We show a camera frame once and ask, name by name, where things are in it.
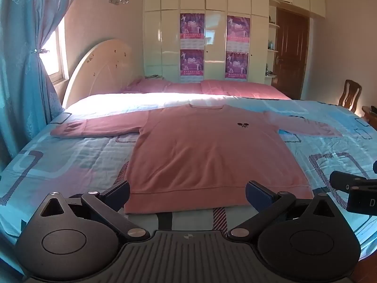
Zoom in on bed with blue patterned quilt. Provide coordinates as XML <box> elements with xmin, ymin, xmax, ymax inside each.
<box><xmin>0</xmin><ymin>93</ymin><xmax>377</xmax><ymax>246</ymax></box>

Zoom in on wooden side table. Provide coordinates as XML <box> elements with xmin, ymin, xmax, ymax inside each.
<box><xmin>362</xmin><ymin>105</ymin><xmax>377</xmax><ymax>123</ymax></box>

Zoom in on wooden chair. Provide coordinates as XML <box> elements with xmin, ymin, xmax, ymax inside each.
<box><xmin>338</xmin><ymin>79</ymin><xmax>362</xmax><ymax>114</ymax></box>

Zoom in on pink long-sleeve sweater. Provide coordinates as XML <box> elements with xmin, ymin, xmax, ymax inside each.
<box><xmin>50</xmin><ymin>104</ymin><xmax>344</xmax><ymax>214</ymax></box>

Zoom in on cream rounded headboard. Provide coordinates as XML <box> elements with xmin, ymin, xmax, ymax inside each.
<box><xmin>62</xmin><ymin>38</ymin><xmax>145</xmax><ymax>108</ymax></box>

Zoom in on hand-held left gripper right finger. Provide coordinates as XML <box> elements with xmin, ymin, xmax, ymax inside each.
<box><xmin>227</xmin><ymin>180</ymin><xmax>340</xmax><ymax>240</ymax></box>

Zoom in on purple wall poster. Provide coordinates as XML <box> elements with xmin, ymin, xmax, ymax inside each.
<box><xmin>225</xmin><ymin>51</ymin><xmax>250</xmax><ymax>81</ymax></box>
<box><xmin>180</xmin><ymin>49</ymin><xmax>205</xmax><ymax>81</ymax></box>
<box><xmin>226</xmin><ymin>15</ymin><xmax>251</xmax><ymax>51</ymax></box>
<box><xmin>180</xmin><ymin>13</ymin><xmax>205</xmax><ymax>49</ymax></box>

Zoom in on window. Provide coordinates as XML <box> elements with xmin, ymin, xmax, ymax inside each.
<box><xmin>41</xmin><ymin>16</ymin><xmax>70</xmax><ymax>85</ymax></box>

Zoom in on brown wooden door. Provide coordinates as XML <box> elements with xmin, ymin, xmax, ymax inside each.
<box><xmin>275</xmin><ymin>7</ymin><xmax>310</xmax><ymax>101</ymax></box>

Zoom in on white corner shelf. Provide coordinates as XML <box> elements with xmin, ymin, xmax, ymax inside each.
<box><xmin>264</xmin><ymin>0</ymin><xmax>280</xmax><ymax>79</ymax></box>

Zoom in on cream wardrobe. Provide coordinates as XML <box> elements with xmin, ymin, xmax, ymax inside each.
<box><xmin>142</xmin><ymin>0</ymin><xmax>326</xmax><ymax>85</ymax></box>

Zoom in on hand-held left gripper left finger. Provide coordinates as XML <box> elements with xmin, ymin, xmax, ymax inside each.
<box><xmin>39</xmin><ymin>180</ymin><xmax>151</xmax><ymax>241</ymax></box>

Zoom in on blue curtain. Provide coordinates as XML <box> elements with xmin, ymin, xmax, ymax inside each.
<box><xmin>0</xmin><ymin>0</ymin><xmax>81</xmax><ymax>167</ymax></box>

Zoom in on pink pillow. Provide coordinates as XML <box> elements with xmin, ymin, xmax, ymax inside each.
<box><xmin>120</xmin><ymin>77</ymin><xmax>172</xmax><ymax>94</ymax></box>

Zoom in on pink pillows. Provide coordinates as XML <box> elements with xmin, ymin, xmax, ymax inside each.
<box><xmin>164</xmin><ymin>79</ymin><xmax>292</xmax><ymax>101</ymax></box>

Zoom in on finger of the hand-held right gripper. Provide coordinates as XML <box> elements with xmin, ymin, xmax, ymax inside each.
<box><xmin>329</xmin><ymin>170</ymin><xmax>377</xmax><ymax>195</ymax></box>

